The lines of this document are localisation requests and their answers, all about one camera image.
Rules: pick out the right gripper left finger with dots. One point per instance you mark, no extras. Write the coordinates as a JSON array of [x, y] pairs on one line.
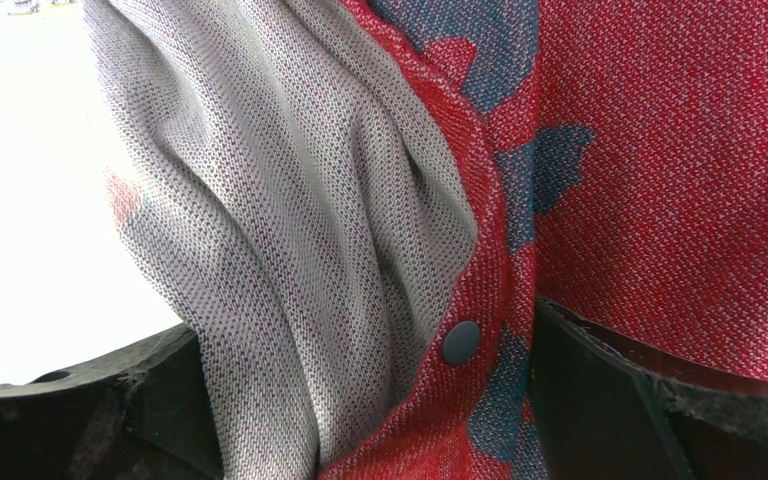
[[139, 412]]

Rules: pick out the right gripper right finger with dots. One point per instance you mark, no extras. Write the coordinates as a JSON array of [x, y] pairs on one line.
[[609, 407]]

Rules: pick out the red printed pillowcase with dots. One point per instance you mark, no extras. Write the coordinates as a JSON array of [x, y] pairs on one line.
[[615, 157]]

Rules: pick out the white pillow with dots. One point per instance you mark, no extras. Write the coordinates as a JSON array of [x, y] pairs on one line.
[[284, 190]]

